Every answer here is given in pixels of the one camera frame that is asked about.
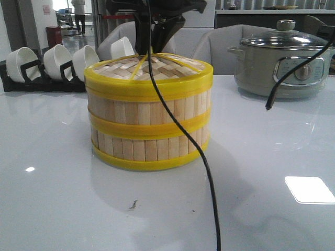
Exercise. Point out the bamboo steamer tier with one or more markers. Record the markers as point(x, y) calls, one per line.
point(148, 153)
point(148, 120)

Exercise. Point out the woven bamboo steamer lid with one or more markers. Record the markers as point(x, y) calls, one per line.
point(140, 78)

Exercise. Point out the black bowl rack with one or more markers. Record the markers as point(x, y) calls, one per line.
point(69, 81)

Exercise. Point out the grey chair right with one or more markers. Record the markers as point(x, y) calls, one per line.
point(213, 46)

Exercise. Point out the grey electric cooking pot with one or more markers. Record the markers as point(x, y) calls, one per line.
point(258, 69)

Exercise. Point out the glass pot lid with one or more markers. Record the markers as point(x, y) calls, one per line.
point(285, 37)

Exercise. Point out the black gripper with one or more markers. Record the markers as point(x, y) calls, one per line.
point(165, 28)

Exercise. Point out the white cabinet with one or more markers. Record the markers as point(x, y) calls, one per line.
point(197, 24)

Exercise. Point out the white bowl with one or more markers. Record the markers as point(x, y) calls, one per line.
point(82, 59)
point(55, 57)
point(121, 48)
point(16, 59)

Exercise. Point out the grey chair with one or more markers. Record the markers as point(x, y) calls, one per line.
point(213, 46)
point(124, 30)

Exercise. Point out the grey chair left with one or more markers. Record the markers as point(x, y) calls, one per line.
point(124, 30)

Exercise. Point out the red bin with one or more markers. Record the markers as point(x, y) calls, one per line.
point(54, 36)

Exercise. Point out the white bowl right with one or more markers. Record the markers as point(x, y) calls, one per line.
point(121, 48)

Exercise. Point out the person in background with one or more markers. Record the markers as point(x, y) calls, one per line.
point(79, 13)

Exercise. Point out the white bowl far left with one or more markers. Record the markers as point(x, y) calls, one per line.
point(16, 59)

